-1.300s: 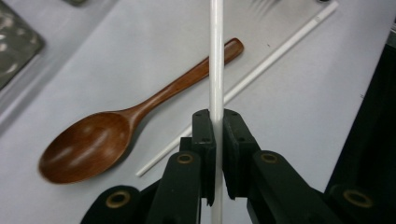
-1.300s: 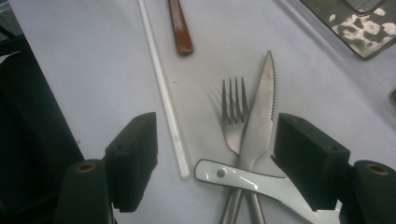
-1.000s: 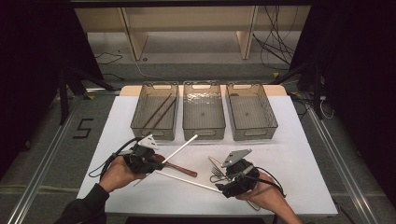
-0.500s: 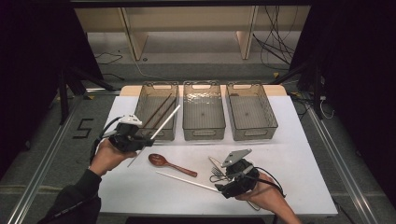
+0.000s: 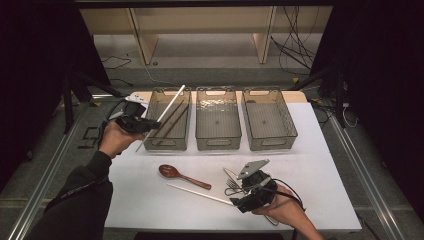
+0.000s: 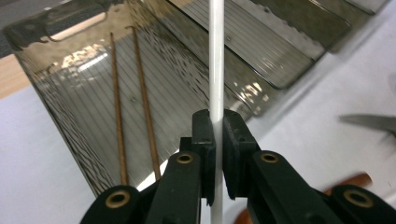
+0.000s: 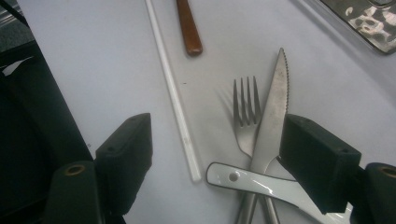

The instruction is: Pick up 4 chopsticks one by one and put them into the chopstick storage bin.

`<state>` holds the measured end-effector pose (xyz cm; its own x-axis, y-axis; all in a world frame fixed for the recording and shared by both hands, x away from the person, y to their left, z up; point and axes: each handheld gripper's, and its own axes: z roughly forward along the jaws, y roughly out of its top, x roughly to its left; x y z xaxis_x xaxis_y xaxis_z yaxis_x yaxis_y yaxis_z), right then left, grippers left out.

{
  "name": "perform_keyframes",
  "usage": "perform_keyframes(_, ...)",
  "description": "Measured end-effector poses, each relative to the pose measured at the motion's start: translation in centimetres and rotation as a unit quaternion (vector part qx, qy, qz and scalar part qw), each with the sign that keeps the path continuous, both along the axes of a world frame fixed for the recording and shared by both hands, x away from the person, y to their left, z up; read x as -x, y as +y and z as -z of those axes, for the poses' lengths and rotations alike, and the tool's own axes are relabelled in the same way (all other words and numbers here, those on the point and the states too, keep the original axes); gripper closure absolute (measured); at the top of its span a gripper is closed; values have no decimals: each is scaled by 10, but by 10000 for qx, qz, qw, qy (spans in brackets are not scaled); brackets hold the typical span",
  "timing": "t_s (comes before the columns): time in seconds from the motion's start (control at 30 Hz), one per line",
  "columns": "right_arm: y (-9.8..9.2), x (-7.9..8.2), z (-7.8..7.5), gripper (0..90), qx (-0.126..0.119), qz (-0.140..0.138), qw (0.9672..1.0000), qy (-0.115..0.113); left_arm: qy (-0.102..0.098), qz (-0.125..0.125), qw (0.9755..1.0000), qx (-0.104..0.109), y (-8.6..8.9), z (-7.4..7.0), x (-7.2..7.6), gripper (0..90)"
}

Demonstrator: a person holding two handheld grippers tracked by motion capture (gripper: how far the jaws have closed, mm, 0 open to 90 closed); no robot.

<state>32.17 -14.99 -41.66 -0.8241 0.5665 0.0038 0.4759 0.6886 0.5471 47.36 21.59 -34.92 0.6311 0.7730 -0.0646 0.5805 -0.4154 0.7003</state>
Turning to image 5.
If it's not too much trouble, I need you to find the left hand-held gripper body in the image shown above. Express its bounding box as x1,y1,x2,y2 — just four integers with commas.
114,92,158,134

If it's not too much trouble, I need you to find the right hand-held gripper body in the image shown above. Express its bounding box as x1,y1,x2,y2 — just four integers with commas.
236,158,278,209

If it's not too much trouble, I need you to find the white chopsticks pair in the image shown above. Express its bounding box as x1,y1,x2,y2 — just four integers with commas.
153,99,185,138

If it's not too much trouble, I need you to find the brown chopstick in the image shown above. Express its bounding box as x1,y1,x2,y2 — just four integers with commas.
155,104,190,147

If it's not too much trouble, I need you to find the smoky transparent plastic bin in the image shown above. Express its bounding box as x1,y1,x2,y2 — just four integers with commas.
241,87,299,152
139,87,193,152
195,85,243,152

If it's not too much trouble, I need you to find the red-brown wooden spoon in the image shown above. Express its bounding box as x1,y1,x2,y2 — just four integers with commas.
158,164,213,191

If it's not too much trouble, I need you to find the person's left hand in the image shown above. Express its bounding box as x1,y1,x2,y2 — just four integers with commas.
98,121,146,159

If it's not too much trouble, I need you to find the person's right hand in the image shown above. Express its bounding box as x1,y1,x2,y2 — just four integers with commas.
253,184,306,231

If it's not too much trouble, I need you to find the steel fork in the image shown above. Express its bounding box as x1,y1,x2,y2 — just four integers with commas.
226,179,244,193

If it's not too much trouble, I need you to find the white table mat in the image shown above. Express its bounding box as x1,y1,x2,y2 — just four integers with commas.
104,102,363,233

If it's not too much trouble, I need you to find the black metal stand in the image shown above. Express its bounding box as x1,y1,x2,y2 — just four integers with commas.
61,66,124,134
289,63,348,129

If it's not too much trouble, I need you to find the beige wooden desk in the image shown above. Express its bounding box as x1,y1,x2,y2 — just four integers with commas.
78,5,334,66

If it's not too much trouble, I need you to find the black curtain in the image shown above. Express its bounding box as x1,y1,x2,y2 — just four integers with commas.
0,0,111,191
309,0,424,221

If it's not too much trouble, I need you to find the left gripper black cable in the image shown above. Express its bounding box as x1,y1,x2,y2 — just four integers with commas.
44,99,128,214

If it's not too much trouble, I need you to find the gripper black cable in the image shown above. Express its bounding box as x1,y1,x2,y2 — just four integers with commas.
223,178,306,240
44,99,128,214

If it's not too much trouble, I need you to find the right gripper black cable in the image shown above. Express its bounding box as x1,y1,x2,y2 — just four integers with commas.
223,178,306,240

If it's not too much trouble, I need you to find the white floor cable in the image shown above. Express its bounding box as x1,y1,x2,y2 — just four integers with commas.
126,53,174,86

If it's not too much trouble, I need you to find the thin black floor cable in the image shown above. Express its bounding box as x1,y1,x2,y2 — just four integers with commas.
99,54,133,71

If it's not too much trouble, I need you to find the aluminium floor rail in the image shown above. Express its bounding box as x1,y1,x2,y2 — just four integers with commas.
328,109,406,240
6,103,91,240

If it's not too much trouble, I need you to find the black floor cable bundle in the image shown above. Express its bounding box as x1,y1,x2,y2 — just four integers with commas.
269,5,321,76

